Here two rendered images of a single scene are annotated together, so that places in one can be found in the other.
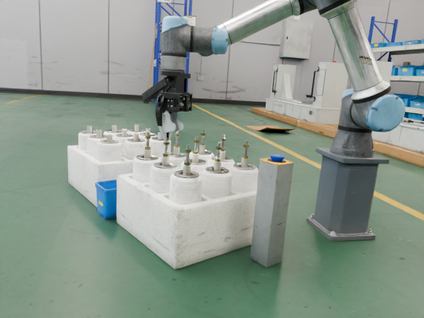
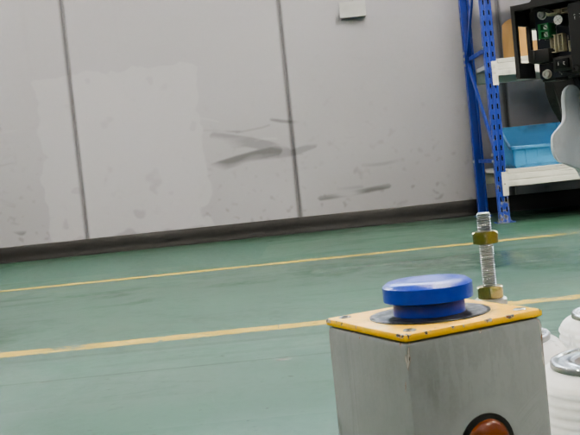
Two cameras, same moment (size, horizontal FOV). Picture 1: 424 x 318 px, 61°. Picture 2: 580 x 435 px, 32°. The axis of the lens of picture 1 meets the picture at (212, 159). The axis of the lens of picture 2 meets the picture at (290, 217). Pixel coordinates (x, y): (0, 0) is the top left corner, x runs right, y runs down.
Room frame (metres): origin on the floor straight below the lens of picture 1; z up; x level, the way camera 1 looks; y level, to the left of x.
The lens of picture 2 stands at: (1.08, -0.63, 0.39)
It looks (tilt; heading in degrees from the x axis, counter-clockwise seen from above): 3 degrees down; 105
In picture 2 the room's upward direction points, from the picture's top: 6 degrees counter-clockwise
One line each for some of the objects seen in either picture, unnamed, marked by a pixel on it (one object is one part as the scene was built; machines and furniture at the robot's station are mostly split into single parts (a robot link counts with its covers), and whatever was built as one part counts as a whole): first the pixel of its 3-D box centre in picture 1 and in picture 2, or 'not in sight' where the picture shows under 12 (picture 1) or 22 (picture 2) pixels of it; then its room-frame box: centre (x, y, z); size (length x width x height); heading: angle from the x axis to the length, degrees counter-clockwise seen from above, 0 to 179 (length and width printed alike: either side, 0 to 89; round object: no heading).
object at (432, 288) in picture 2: (276, 158); (428, 301); (1.02, -0.19, 0.32); 0.04 x 0.04 x 0.02
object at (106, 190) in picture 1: (136, 195); not in sight; (1.36, 0.29, 0.06); 0.30 x 0.11 x 0.12; 128
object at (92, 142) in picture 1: (98, 157); not in sight; (1.54, 0.50, 0.16); 0.10 x 0.10 x 0.18
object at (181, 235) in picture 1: (192, 206); not in sight; (1.20, 0.06, 0.09); 0.39 x 0.39 x 0.18; 40
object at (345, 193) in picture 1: (344, 192); not in sight; (1.30, -0.51, 0.15); 0.19 x 0.19 x 0.30; 14
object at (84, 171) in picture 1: (123, 170); not in sight; (1.61, 0.40, 0.09); 0.39 x 0.39 x 0.18; 38
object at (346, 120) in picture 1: (359, 107); not in sight; (1.29, -0.51, 0.47); 0.13 x 0.12 x 0.14; 5
